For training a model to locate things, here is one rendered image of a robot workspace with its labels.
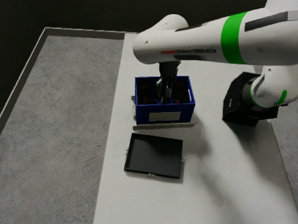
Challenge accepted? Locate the blue crate with dividers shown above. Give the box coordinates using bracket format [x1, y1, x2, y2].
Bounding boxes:
[135, 76, 194, 125]

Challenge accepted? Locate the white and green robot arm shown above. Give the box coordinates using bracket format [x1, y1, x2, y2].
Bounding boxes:
[132, 0, 298, 112]

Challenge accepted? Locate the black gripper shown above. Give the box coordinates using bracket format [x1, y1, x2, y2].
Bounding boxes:
[155, 65, 179, 104]

